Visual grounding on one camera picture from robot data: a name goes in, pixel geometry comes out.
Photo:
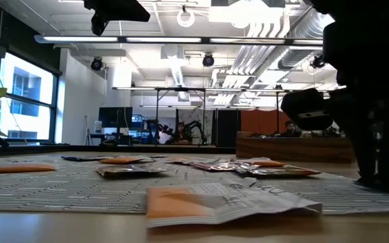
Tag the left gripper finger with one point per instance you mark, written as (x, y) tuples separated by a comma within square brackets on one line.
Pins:
[(127, 10)]

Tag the blackcurrant tea packet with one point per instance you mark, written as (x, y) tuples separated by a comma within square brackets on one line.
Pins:
[(83, 158), (263, 134)]

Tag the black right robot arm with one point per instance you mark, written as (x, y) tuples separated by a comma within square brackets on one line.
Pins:
[(366, 20)]

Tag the background black robot arm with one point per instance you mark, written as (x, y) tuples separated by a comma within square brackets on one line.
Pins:
[(154, 130), (196, 128)]

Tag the wooden tea box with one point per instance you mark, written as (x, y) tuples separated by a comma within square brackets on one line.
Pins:
[(292, 150)]

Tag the person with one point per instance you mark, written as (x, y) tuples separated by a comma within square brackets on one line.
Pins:
[(181, 133), (290, 129)]

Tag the orange partition panel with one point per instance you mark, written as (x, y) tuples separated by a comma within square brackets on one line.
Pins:
[(262, 121)]

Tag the long ceiling light strip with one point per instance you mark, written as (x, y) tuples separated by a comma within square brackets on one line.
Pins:
[(164, 40)]

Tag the black cabinet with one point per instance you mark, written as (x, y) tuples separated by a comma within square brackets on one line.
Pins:
[(228, 128)]

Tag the black computer monitor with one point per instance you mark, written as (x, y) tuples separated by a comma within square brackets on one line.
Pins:
[(115, 117)]

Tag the large window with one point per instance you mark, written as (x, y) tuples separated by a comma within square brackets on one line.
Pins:
[(25, 101)]

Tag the thin tripod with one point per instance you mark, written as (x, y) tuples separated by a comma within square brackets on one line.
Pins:
[(88, 131)]

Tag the grey woven placemat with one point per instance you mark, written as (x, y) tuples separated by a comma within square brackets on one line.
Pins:
[(79, 189)]

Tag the black ceiling camera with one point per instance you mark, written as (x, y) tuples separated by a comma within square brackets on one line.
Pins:
[(96, 63), (317, 61), (208, 60)]

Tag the background black frame rig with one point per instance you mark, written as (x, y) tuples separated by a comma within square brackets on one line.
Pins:
[(181, 89)]

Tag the black aluminium table frame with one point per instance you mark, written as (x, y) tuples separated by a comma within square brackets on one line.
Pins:
[(113, 149)]

